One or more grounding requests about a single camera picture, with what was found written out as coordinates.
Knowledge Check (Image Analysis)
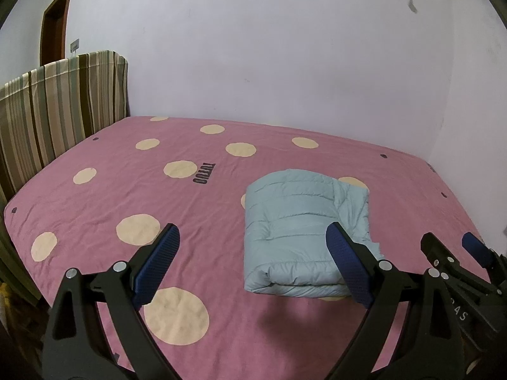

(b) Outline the dark wooden door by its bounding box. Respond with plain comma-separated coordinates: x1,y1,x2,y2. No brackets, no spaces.
40,0,70,65

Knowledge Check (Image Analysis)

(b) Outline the striped fabric headboard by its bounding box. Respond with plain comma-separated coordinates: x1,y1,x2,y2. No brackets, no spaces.
1,51,129,204

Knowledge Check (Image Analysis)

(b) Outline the light blue puffer jacket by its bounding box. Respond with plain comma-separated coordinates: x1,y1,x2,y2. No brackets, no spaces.
244,169,382,298

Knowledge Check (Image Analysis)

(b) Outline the pink polka dot bed sheet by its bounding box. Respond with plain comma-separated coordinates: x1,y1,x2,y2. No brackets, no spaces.
4,117,483,379

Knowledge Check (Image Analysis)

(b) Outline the grey wall switch plate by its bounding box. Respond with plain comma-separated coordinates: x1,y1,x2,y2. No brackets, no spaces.
70,39,80,53

